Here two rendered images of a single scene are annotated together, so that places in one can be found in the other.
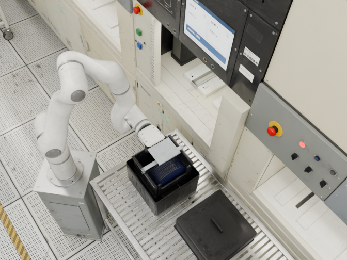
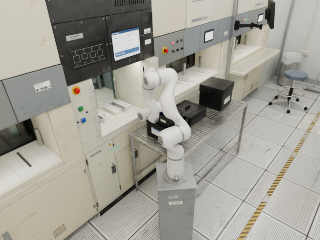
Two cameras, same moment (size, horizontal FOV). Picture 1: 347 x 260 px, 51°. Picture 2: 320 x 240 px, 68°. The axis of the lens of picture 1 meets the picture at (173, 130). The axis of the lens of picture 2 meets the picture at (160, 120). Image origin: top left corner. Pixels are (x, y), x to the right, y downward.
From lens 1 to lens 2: 2.25 m
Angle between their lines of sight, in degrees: 68
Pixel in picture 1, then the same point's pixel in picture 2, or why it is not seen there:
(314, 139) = (174, 35)
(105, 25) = (20, 178)
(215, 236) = (192, 107)
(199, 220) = (187, 112)
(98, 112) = not seen: outside the picture
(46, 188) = (191, 180)
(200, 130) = (135, 116)
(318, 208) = not seen: hidden behind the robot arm
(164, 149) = not seen: hidden behind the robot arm
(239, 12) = (137, 15)
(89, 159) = (162, 165)
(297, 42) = (156, 6)
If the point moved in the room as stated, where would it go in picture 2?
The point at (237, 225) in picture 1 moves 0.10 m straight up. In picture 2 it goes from (184, 103) to (184, 95)
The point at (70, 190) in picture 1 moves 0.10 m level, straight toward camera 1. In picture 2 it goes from (188, 168) to (196, 162)
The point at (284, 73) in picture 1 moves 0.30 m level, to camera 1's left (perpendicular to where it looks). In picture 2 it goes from (157, 24) to (162, 31)
